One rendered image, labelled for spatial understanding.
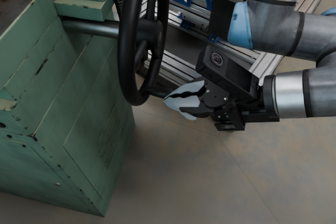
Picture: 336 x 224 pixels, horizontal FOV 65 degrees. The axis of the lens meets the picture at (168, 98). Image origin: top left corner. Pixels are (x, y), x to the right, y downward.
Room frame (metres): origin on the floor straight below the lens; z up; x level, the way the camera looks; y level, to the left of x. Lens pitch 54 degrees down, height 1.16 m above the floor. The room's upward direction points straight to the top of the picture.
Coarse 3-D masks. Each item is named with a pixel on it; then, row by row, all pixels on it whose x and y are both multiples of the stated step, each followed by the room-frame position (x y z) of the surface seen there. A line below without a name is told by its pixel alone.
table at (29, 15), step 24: (0, 0) 0.39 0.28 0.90; (24, 0) 0.39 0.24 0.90; (48, 0) 0.42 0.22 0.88; (72, 0) 0.44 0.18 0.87; (96, 0) 0.44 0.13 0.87; (0, 24) 0.33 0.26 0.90; (24, 24) 0.35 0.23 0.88; (48, 24) 0.40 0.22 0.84; (0, 48) 0.29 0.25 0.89; (24, 48) 0.32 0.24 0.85; (0, 72) 0.26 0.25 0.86
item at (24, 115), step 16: (64, 32) 0.43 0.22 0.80; (64, 48) 0.41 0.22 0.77; (80, 48) 0.46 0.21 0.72; (48, 64) 0.35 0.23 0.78; (64, 64) 0.39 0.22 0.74; (32, 80) 0.30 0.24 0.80; (48, 80) 0.33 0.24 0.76; (32, 96) 0.28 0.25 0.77; (48, 96) 0.31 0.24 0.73; (0, 112) 0.24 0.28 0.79; (16, 112) 0.24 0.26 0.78; (32, 112) 0.26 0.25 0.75; (0, 128) 0.25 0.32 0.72; (16, 128) 0.24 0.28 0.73; (32, 128) 0.24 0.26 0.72
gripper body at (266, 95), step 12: (264, 84) 0.26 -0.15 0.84; (204, 96) 0.28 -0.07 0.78; (216, 96) 0.27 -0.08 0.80; (228, 96) 0.26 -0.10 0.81; (264, 96) 0.24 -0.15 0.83; (216, 108) 0.25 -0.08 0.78; (228, 108) 0.24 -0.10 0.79; (240, 108) 0.26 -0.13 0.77; (252, 108) 0.25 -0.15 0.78; (264, 108) 0.25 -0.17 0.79; (216, 120) 0.26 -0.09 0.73; (228, 120) 0.25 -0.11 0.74; (240, 120) 0.24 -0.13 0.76; (252, 120) 0.25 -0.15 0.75; (264, 120) 0.24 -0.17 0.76; (276, 120) 0.24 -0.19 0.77
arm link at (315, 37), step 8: (312, 16) 0.35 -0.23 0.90; (320, 16) 0.35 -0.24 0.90; (328, 16) 0.35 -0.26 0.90; (304, 24) 0.33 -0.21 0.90; (312, 24) 0.33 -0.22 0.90; (320, 24) 0.33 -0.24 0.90; (328, 24) 0.33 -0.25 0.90; (304, 32) 0.32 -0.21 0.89; (312, 32) 0.32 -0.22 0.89; (320, 32) 0.32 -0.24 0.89; (328, 32) 0.32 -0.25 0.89; (304, 40) 0.31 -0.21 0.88; (312, 40) 0.31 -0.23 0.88; (320, 40) 0.31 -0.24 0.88; (328, 40) 0.31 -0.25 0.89; (296, 48) 0.31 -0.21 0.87; (304, 48) 0.31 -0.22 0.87; (312, 48) 0.31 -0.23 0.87; (320, 48) 0.30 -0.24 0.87; (328, 48) 0.29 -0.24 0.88; (288, 56) 0.32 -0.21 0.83; (296, 56) 0.31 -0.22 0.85; (304, 56) 0.31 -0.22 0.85; (312, 56) 0.30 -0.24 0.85; (320, 56) 0.29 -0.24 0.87
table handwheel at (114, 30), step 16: (128, 0) 0.34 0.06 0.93; (160, 0) 0.53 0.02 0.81; (64, 16) 0.44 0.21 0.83; (128, 16) 0.32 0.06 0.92; (160, 16) 0.52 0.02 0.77; (80, 32) 0.43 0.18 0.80; (96, 32) 0.42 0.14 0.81; (112, 32) 0.41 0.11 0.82; (128, 32) 0.30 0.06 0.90; (144, 32) 0.39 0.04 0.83; (160, 32) 0.41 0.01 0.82; (128, 48) 0.29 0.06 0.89; (144, 48) 0.36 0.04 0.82; (160, 48) 0.47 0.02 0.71; (128, 64) 0.28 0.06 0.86; (160, 64) 0.44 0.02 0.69; (128, 80) 0.27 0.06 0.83; (144, 80) 0.39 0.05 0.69; (128, 96) 0.27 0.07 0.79; (144, 96) 0.32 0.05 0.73
